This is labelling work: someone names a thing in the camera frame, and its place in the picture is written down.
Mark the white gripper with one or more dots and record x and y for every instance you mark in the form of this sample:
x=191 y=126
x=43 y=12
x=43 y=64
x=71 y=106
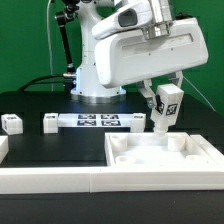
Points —
x=127 y=58

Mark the white square table top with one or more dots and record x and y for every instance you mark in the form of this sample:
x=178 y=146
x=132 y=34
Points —
x=174 y=149

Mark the white base marker plate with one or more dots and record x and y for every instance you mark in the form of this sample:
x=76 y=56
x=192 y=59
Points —
x=94 y=120

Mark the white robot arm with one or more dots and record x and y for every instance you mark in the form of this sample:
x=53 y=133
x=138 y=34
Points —
x=100 y=19

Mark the white u-shaped obstacle fence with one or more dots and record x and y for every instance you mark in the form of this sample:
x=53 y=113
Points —
x=109 y=178

